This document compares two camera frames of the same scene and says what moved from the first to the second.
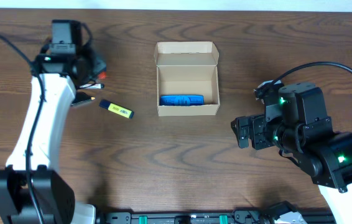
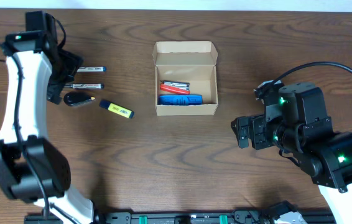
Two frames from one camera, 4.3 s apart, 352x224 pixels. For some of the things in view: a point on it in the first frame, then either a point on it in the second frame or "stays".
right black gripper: x=257 y=124 stays
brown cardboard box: x=187 y=78 stays
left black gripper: x=101 y=65 -> x=55 y=88
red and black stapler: x=102 y=75 -> x=175 y=87
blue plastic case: x=178 y=100 stays
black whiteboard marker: x=94 y=86 stays
